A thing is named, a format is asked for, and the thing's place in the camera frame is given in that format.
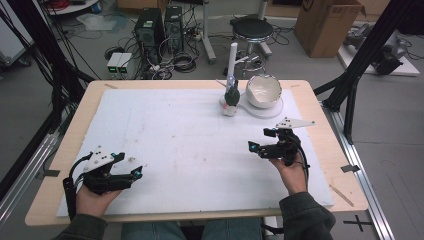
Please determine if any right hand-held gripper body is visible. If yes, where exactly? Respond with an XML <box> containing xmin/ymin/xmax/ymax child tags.
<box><xmin>258</xmin><ymin>117</ymin><xmax>316</xmax><ymax>167</ymax></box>

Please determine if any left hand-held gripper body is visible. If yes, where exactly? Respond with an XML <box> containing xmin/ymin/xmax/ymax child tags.
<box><xmin>68</xmin><ymin>145</ymin><xmax>135</xmax><ymax>196</ymax></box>

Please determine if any person's left hand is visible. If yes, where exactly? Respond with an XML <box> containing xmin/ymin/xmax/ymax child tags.
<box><xmin>75</xmin><ymin>184</ymin><xmax>123</xmax><ymax>219</ymax></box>

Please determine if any person's right hand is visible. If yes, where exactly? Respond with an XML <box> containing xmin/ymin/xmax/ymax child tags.
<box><xmin>269</xmin><ymin>156</ymin><xmax>309</xmax><ymax>196</ymax></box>

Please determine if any white round base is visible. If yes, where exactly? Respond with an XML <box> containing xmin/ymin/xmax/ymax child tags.
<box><xmin>238</xmin><ymin>91</ymin><xmax>285</xmax><ymax>120</ymax></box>

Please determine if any white eggshell-shaped bowl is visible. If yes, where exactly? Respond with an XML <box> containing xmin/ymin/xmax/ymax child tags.
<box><xmin>245</xmin><ymin>74</ymin><xmax>283</xmax><ymax>109</ymax></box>

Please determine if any wooden table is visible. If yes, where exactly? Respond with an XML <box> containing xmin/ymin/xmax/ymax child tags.
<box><xmin>24</xmin><ymin>79</ymin><xmax>369</xmax><ymax>228</ymax></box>

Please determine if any white foam board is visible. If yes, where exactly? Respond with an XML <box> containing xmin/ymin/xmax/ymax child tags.
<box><xmin>56</xmin><ymin>88</ymin><xmax>334</xmax><ymax>218</ymax></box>

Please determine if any person's left leg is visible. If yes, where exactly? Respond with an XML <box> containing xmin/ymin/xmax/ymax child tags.
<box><xmin>120</xmin><ymin>221</ymin><xmax>188</xmax><ymax>240</ymax></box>

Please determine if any person's leg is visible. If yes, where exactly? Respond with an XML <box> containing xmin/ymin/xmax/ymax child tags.
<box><xmin>120</xmin><ymin>221</ymin><xmax>188</xmax><ymax>240</ymax></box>
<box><xmin>201</xmin><ymin>217</ymin><xmax>264</xmax><ymax>240</ymax></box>

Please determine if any thin wooden stick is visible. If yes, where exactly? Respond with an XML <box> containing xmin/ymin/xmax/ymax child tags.
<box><xmin>329</xmin><ymin>184</ymin><xmax>355</xmax><ymax>208</ymax></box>

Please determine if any person's right leg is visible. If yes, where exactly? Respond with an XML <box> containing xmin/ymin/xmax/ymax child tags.
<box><xmin>201</xmin><ymin>217</ymin><xmax>264</xmax><ymax>240</ymax></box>

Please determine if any white power supply box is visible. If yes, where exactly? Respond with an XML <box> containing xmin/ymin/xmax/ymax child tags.
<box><xmin>106</xmin><ymin>52</ymin><xmax>123</xmax><ymax>75</ymax></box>
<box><xmin>116</xmin><ymin>52</ymin><xmax>134</xmax><ymax>75</ymax></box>

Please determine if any black round stool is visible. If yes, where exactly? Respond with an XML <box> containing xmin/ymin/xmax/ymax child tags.
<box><xmin>229</xmin><ymin>15</ymin><xmax>275</xmax><ymax>78</ymax></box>

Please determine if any white metal desk leg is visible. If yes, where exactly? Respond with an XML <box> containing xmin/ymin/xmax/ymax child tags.
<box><xmin>257</xmin><ymin>0</ymin><xmax>273</xmax><ymax>58</ymax></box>
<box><xmin>200</xmin><ymin>0</ymin><xmax>218</xmax><ymax>65</ymax></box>

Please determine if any cardboard box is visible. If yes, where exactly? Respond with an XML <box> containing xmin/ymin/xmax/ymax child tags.
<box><xmin>293</xmin><ymin>0</ymin><xmax>367</xmax><ymax>59</ymax></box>

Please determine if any large black computer tower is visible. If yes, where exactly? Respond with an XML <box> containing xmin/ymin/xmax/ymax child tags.
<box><xmin>134</xmin><ymin>7</ymin><xmax>167</xmax><ymax>65</ymax></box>

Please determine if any white platform with machine parts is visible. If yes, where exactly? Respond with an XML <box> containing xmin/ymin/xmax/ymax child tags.
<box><xmin>337</xmin><ymin>22</ymin><xmax>421</xmax><ymax>77</ymax></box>

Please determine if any clear plastic sheet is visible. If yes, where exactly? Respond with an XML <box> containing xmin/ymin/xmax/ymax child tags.
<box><xmin>76</xmin><ymin>12</ymin><xmax>130</xmax><ymax>33</ymax></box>

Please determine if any slim black computer tower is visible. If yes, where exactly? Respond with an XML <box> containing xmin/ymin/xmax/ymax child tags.
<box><xmin>164</xmin><ymin>5</ymin><xmax>185</xmax><ymax>54</ymax></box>

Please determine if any white round table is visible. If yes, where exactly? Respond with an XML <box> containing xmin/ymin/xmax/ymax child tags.
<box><xmin>46</xmin><ymin>0</ymin><xmax>101</xmax><ymax>16</ymax></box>

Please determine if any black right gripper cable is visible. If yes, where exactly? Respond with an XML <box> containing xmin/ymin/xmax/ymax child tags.
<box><xmin>289</xmin><ymin>133</ymin><xmax>312</xmax><ymax>192</ymax></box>

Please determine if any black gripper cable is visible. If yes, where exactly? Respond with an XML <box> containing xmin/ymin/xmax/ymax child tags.
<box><xmin>62</xmin><ymin>151</ymin><xmax>94</xmax><ymax>221</ymax></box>
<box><xmin>289</xmin><ymin>133</ymin><xmax>312</xmax><ymax>192</ymax></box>

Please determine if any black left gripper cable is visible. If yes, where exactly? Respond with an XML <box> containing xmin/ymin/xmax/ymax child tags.
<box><xmin>62</xmin><ymin>151</ymin><xmax>94</xmax><ymax>221</ymax></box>

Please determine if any aluminium rail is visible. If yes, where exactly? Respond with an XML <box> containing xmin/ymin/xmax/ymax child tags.
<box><xmin>320</xmin><ymin>100</ymin><xmax>397</xmax><ymax>240</ymax></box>
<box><xmin>0</xmin><ymin>132</ymin><xmax>62</xmax><ymax>222</ymax></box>

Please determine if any white upright post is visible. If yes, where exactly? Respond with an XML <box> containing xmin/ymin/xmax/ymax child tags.
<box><xmin>227</xmin><ymin>42</ymin><xmax>239</xmax><ymax>93</ymax></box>

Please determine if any coiled black cable bundle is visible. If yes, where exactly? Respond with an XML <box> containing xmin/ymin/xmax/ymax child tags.
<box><xmin>172</xmin><ymin>51</ymin><xmax>198</xmax><ymax>74</ymax></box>

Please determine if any black metal frame stand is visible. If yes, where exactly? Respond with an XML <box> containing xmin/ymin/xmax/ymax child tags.
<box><xmin>313</xmin><ymin>0</ymin><xmax>424</xmax><ymax>145</ymax></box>
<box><xmin>0</xmin><ymin>0</ymin><xmax>96</xmax><ymax>134</ymax></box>

